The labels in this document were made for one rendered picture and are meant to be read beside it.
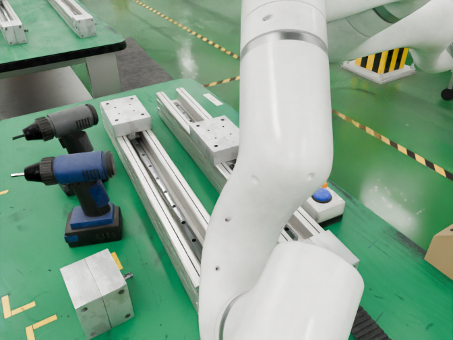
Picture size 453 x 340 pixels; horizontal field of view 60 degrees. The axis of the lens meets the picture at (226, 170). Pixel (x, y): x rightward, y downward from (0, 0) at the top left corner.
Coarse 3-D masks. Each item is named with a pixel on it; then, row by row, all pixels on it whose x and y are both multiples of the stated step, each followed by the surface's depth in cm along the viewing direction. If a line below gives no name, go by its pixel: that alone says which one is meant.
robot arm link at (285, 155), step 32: (288, 32) 36; (256, 64) 37; (288, 64) 35; (320, 64) 36; (256, 96) 36; (288, 96) 34; (320, 96) 35; (256, 128) 35; (288, 128) 33; (320, 128) 34; (256, 160) 34; (288, 160) 33; (320, 160) 33; (224, 192) 38; (256, 192) 35; (288, 192) 35; (224, 224) 38; (256, 224) 39; (224, 256) 39; (256, 256) 40; (224, 288) 38
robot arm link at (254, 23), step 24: (264, 0) 38; (288, 0) 38; (312, 0) 38; (336, 0) 44; (360, 0) 44; (384, 0) 45; (408, 0) 46; (264, 24) 37; (288, 24) 37; (312, 24) 37
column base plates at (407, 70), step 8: (344, 64) 378; (352, 64) 376; (360, 72) 365; (368, 72) 359; (392, 72) 359; (400, 72) 358; (408, 72) 363; (416, 72) 367; (376, 80) 350; (384, 80) 350
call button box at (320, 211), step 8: (312, 200) 91; (328, 200) 91; (336, 200) 91; (304, 208) 93; (312, 208) 90; (320, 208) 89; (328, 208) 89; (336, 208) 90; (312, 216) 91; (320, 216) 89; (328, 216) 91; (336, 216) 93; (320, 224) 91; (328, 224) 92
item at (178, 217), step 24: (120, 144) 108; (144, 144) 114; (144, 168) 98; (168, 168) 98; (144, 192) 92; (168, 192) 95; (192, 192) 90; (168, 216) 84; (192, 216) 87; (168, 240) 81; (192, 240) 82; (192, 264) 73; (192, 288) 71
